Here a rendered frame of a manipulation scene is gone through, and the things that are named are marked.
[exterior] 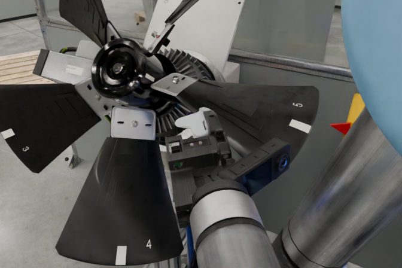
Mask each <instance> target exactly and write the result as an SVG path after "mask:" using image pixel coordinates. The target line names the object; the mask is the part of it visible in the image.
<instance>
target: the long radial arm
mask: <svg viewBox="0 0 402 268"><path fill-rule="evenodd" d="M92 63H93V60H88V59H83V58H80V57H75V56H70V55H67V54H62V53H57V52H54V51H50V52H49V54H48V58H47V60H46V63H45V66H44V69H43V71H42V74H41V76H42V77H45V78H48V79H50V80H53V81H56V82H58V83H71V84H72V85H74V84H76V83H78V82H80V81H82V80H84V79H86V78H88V77H90V76H91V69H92Z"/></svg>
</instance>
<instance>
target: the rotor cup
mask: <svg viewBox="0 0 402 268"><path fill-rule="evenodd" d="M116 63H121V64H122V65H123V69H122V71H121V72H120V73H118V74H116V73H114V71H113V66H114V65H115V64H116ZM171 73H179V72H178V70H177V68H176V66H175V64H174V63H173V62H172V61H171V60H169V59H168V58H167V57H166V56H164V55H162V54H159V53H157V54H152V53H151V52H149V51H148V50H147V49H146V48H144V47H143V46H141V45H140V44H139V43H137V42H136V41H134V40H132V39H128V38H117V39H114V40H112V41H110V42H108V43H106V44H105V45H104V46H103V47H102V48H101V49H100V50H99V51H98V53H97V55H96V56H95V58H94V61H93V63H92V69H91V79H92V83H93V86H94V88H95V89H96V91H97V92H98V93H99V94H100V95H101V96H103V97H105V98H107V99H109V100H112V101H114V102H117V103H120V104H122V105H124V106H126V107H132V108H142V109H151V110H153V111H156V117H158V116H160V115H162V114H163V113H165V112H166V111H167V110H168V109H169V108H170V107H171V106H172V105H173V103H174V102H171V101H168V100H164V99H159V98H155V97H152V96H149V94H150V93H151V92H153V91H154V90H155V89H152V88H151V85H152V84H153V83H155V82H156V81H158V80H161V79H162V78H164V77H166V76H168V75H169V74H171ZM146 74H148V75H150V76H152V77H153V78H154V82H153V81H151V80H149V79H148V78H146V77H145V76H146ZM116 100H121V101H123V102H126V103H128V104H123V103H121V102H118V101H116Z"/></svg>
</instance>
